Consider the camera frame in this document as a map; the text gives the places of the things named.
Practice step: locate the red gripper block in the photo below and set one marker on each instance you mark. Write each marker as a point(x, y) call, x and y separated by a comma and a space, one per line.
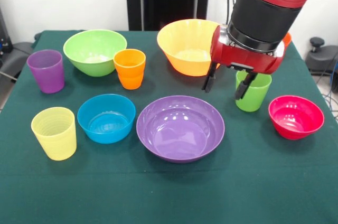
point(245, 59)

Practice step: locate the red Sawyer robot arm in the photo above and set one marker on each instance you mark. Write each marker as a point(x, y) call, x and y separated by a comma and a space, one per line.
point(264, 10)

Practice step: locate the green cup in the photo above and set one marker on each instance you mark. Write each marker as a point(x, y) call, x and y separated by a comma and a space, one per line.
point(256, 100)

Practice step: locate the large yellow-orange bowl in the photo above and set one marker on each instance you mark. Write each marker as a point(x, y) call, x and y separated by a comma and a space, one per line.
point(185, 63)

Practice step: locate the purple bowl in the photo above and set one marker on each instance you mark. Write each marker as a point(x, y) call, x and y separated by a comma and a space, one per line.
point(182, 134)

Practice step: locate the pink bowl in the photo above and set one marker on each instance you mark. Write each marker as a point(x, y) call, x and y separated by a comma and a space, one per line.
point(295, 121)

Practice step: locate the red-orange bowl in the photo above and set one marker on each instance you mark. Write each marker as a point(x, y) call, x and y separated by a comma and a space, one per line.
point(287, 38)

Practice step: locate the orange cup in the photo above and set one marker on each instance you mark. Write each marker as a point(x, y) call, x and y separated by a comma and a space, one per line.
point(130, 76)

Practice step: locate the dark grey stand base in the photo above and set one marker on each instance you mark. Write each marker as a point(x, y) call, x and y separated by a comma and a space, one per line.
point(16, 57)
point(322, 60)

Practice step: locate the dark green tablecloth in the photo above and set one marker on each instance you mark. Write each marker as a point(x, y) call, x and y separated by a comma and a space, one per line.
point(169, 195)

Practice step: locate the blue bowl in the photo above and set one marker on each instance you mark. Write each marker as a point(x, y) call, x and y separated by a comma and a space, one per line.
point(105, 126)

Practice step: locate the green bowl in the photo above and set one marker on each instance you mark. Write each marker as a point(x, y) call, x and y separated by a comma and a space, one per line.
point(89, 49)

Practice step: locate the purple cup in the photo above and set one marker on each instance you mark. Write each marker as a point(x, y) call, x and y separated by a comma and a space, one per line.
point(48, 76)

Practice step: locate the yellow cup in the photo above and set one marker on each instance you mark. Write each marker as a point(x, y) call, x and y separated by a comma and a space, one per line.
point(55, 139)

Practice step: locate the black electronic device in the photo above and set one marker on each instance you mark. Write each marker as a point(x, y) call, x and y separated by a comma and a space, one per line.
point(4, 36)

